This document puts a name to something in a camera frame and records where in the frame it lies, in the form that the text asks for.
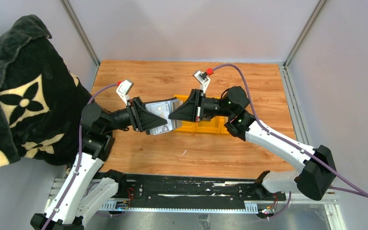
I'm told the black floral blanket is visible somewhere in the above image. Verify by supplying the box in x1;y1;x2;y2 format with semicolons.
0;14;92;171

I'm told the yellow bin middle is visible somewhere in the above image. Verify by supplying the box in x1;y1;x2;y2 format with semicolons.
195;116;225;134

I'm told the yellow bin right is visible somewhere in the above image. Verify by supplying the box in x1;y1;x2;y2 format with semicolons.
219;117;235;136

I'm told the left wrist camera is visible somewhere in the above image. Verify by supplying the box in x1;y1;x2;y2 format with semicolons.
116;80;134;105

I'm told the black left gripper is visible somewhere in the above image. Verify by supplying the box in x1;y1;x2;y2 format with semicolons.
103;97;168;134

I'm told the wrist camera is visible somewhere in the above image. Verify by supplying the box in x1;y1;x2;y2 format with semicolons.
193;70;211;93
116;80;134;105

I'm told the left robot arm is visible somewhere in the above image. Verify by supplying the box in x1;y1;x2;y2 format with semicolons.
30;97;172;230

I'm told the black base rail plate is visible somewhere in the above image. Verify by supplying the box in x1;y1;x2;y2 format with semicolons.
113;174;286;210

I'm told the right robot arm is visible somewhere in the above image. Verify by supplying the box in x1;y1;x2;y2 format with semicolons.
169;86;336;201

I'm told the black leather card holder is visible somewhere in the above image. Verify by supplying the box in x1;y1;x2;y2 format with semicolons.
145;97;183;135

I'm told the yellow bin left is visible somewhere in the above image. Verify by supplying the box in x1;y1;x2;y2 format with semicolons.
174;94;200;133

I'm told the yellow bin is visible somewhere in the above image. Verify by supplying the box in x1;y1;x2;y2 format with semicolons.
174;94;200;133
219;117;235;136
195;116;225;134

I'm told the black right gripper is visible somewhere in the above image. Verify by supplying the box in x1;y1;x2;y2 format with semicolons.
169;89;234;124

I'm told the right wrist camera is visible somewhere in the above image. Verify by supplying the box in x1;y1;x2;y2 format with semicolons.
193;70;211;93

